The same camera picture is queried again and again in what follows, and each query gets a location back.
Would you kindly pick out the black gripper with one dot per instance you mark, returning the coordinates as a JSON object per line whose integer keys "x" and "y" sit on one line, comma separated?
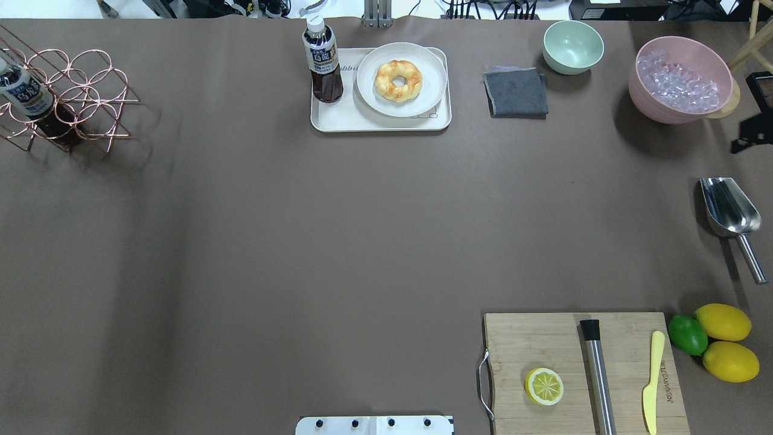
{"x": 752, "y": 130}

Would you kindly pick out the white round plate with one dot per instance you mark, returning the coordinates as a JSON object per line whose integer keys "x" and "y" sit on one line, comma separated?
{"x": 434, "y": 79}

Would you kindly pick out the glazed yellow donut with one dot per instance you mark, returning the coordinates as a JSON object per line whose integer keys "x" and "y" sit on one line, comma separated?
{"x": 398, "y": 81}

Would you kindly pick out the cream rabbit tray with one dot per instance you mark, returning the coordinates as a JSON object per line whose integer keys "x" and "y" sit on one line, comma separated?
{"x": 362, "y": 109}

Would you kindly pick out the dark tea bottle on tray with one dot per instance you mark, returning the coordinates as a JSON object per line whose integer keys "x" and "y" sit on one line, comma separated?
{"x": 321, "y": 50}

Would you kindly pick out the metal ice scoop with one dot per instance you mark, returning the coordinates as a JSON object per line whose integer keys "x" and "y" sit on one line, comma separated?
{"x": 732, "y": 215}

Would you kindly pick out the wooden mug tree stand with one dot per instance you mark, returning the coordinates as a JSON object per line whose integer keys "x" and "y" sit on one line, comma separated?
{"x": 759, "y": 35}

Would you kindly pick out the pink bowl with ice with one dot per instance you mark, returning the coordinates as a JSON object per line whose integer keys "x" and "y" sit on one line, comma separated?
{"x": 676, "y": 80}

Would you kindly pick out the yellow lemon far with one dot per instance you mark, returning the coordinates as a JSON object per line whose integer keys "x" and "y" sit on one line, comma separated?
{"x": 723, "y": 322}

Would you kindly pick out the yellow lemon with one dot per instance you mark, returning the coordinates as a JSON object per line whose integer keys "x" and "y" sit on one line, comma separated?
{"x": 731, "y": 362}
{"x": 723, "y": 322}

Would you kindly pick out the mint green bowl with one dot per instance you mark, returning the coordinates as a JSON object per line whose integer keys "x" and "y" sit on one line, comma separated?
{"x": 572, "y": 47}

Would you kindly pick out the green lime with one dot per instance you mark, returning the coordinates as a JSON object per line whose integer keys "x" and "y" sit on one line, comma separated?
{"x": 687, "y": 335}

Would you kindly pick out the yellow lemon near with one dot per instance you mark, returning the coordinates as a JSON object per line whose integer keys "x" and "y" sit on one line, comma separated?
{"x": 731, "y": 362}

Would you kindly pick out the grey folded cloth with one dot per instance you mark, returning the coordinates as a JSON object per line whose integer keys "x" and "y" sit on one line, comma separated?
{"x": 516, "y": 92}

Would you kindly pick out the yellow plastic knife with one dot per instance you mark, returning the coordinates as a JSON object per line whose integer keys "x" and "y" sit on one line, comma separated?
{"x": 650, "y": 391}

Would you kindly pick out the bamboo cutting board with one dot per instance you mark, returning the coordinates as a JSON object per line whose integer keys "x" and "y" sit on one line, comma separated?
{"x": 517, "y": 343}

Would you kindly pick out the steel cylinder black cap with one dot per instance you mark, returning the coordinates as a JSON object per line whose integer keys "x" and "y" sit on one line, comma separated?
{"x": 591, "y": 333}

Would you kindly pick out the half lemon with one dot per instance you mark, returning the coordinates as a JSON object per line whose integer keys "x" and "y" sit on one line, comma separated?
{"x": 544, "y": 386}

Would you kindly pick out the tea bottle in rack upper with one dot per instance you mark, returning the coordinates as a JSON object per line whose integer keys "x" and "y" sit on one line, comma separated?
{"x": 39, "y": 104}

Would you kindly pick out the aluminium frame post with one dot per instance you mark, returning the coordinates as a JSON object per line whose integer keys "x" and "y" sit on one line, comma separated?
{"x": 377, "y": 14}

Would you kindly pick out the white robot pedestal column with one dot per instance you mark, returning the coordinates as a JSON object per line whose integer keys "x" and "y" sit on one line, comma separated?
{"x": 400, "y": 424}

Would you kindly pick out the copper wire bottle rack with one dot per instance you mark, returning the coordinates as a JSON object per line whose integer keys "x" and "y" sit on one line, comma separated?
{"x": 88, "y": 85}

